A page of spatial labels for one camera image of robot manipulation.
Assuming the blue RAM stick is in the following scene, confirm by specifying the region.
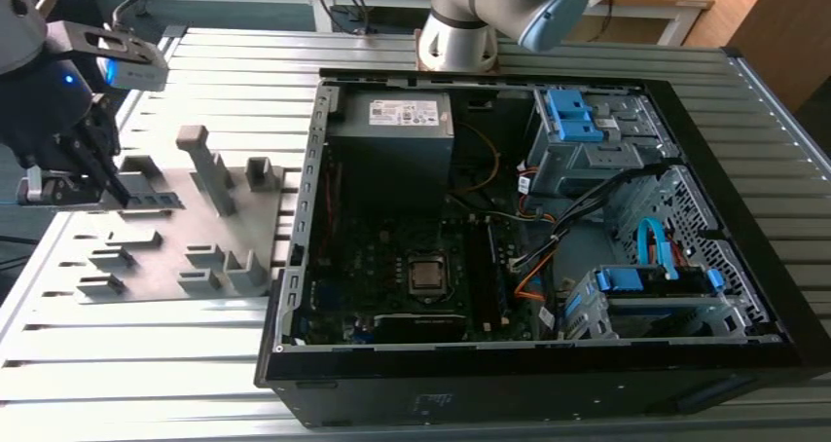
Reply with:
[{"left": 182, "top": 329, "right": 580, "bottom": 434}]
[{"left": 123, "top": 194, "right": 188, "bottom": 211}]

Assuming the grey plastic parts rack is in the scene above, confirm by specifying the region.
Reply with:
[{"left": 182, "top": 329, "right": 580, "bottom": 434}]
[{"left": 72, "top": 125, "right": 287, "bottom": 307}]

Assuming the grey power supply white label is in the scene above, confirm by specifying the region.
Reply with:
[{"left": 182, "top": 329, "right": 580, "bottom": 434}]
[{"left": 326, "top": 90, "right": 458, "bottom": 170}]

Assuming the green motherboard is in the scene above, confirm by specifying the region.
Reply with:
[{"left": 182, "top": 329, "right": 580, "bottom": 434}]
[{"left": 302, "top": 212, "right": 563, "bottom": 345}]

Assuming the silver CPU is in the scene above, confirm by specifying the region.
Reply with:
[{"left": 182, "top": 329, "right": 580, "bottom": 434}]
[{"left": 407, "top": 259, "right": 450, "bottom": 292}]

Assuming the CPU socket with metal cover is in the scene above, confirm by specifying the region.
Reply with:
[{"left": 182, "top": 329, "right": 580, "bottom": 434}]
[{"left": 402, "top": 250, "right": 456, "bottom": 304}]

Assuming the black graphics card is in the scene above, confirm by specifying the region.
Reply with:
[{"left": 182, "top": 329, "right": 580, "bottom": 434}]
[{"left": 372, "top": 312, "right": 470, "bottom": 345}]

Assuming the blue plastic disk carrier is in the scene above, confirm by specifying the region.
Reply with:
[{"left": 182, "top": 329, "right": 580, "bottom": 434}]
[{"left": 544, "top": 89, "right": 616, "bottom": 144}]

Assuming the black open PC case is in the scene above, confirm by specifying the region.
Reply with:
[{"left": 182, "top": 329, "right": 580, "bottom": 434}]
[{"left": 251, "top": 65, "right": 818, "bottom": 426}]

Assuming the grey metal disk cage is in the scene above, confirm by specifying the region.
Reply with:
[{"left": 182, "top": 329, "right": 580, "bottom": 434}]
[{"left": 524, "top": 84, "right": 688, "bottom": 204}]

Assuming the grey metal disk bay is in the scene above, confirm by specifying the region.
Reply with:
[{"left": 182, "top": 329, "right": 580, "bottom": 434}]
[{"left": 562, "top": 264, "right": 739, "bottom": 342}]

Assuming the black disk in blue carrier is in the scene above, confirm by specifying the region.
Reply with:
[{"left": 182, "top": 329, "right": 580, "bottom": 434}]
[{"left": 600, "top": 265, "right": 709, "bottom": 298}]

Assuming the brown wooden cabinet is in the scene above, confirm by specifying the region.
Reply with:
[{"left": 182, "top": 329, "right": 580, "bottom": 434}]
[{"left": 680, "top": 0, "right": 831, "bottom": 117}]

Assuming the thick black cable bundle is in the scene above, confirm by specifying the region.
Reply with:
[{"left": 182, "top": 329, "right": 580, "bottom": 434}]
[{"left": 516, "top": 166, "right": 671, "bottom": 268}]

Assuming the light blue SATA cable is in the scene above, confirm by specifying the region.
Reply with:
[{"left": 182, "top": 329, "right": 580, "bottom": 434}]
[{"left": 638, "top": 216, "right": 682, "bottom": 281}]

